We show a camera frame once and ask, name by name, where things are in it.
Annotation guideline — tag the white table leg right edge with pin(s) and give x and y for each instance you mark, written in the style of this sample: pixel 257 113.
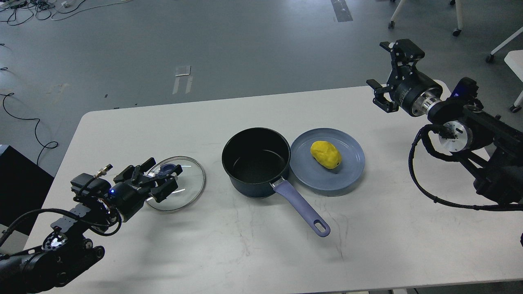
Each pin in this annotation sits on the white table leg right edge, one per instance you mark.
pixel 514 60

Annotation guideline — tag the glass pot lid purple knob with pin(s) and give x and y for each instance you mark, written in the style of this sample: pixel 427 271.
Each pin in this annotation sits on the glass pot lid purple knob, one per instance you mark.
pixel 190 183

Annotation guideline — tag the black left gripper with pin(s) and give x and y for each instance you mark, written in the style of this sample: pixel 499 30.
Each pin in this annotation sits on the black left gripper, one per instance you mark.
pixel 128 199

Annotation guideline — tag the yellow potato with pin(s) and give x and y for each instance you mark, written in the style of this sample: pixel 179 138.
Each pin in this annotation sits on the yellow potato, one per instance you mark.
pixel 326 154

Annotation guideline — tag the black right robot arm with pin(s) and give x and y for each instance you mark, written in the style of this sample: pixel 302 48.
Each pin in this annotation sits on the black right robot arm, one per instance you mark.
pixel 459 130

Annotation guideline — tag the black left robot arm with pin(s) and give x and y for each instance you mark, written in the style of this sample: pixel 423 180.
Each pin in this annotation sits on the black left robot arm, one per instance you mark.
pixel 101 208

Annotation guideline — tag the blue round plate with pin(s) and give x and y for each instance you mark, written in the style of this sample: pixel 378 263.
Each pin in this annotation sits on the blue round plate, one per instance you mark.
pixel 323 181

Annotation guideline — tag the black box at left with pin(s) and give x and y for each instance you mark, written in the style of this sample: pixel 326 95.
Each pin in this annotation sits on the black box at left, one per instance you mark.
pixel 23 185

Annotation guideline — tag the white chair legs with casters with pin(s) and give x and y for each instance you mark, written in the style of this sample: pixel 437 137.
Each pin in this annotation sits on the white chair legs with casters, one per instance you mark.
pixel 456 5

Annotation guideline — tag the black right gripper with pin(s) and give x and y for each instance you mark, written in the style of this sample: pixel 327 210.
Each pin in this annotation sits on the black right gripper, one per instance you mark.
pixel 410 89

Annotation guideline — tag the dark blue saucepan purple handle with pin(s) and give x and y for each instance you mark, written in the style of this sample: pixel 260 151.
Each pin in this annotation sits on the dark blue saucepan purple handle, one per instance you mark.
pixel 257 161

